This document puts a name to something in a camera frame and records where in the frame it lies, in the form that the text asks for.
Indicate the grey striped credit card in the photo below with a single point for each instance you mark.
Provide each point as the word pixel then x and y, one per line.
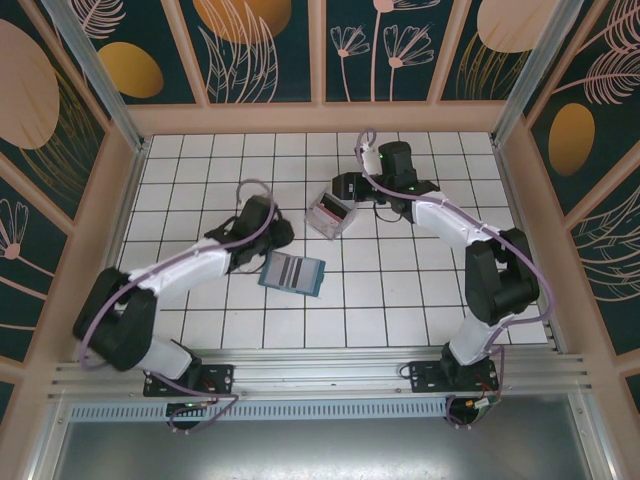
pixel 290 272

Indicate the clear acrylic card box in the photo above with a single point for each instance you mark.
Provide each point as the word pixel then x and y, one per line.
pixel 322 225

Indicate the blue card holder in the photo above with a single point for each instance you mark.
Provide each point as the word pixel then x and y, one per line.
pixel 316 280

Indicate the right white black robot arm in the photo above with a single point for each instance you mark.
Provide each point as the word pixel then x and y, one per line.
pixel 450 220

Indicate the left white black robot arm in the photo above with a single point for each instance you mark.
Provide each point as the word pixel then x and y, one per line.
pixel 195 265

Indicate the grey metal sheet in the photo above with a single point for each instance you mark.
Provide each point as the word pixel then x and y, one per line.
pixel 320 450

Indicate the aluminium side rail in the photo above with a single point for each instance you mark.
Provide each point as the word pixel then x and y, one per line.
pixel 115 240
pixel 532 240

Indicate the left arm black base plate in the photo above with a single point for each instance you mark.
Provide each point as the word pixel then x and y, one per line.
pixel 222 377

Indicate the aluminium frame post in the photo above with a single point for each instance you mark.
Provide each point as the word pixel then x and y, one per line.
pixel 530 70
pixel 95 65

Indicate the aluminium mounting rail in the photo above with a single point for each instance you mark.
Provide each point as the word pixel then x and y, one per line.
pixel 320 372

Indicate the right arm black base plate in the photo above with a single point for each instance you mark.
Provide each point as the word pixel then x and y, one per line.
pixel 425 375

